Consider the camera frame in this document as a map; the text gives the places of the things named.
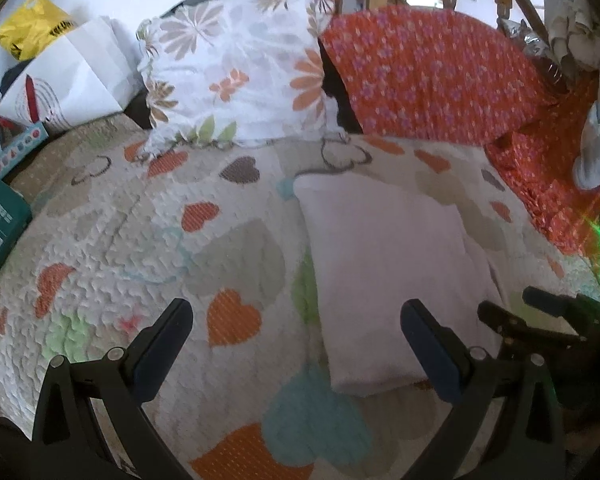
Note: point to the orange floral sheet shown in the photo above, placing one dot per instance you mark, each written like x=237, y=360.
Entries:
x=545, y=185

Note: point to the green cardboard box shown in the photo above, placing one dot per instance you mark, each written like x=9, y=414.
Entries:
x=0, y=220

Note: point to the yellow plastic bag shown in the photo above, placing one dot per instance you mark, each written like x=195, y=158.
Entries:
x=30, y=25

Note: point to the cream floral cloth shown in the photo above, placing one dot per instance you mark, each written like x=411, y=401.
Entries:
x=577, y=30

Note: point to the orange floral pillow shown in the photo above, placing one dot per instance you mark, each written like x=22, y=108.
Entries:
x=430, y=70

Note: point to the colourful dotted flat box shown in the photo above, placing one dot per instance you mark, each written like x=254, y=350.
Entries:
x=25, y=141

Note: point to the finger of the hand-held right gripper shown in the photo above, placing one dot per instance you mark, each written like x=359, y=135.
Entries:
x=500, y=317
x=550, y=302

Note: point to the white paper bag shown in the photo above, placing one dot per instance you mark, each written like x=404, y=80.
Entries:
x=80, y=70

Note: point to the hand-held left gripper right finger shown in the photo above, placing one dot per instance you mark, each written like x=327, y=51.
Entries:
x=430, y=355

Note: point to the heart-print quilt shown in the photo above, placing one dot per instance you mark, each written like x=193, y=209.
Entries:
x=130, y=240

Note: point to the pale blue garment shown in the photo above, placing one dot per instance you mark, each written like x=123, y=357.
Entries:
x=597, y=150

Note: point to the white floral pillow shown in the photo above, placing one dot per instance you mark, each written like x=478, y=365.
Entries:
x=230, y=60

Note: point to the silver foil wrap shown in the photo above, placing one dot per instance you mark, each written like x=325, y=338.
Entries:
x=530, y=40

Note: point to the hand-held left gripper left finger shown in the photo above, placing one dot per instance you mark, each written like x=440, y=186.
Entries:
x=160, y=355

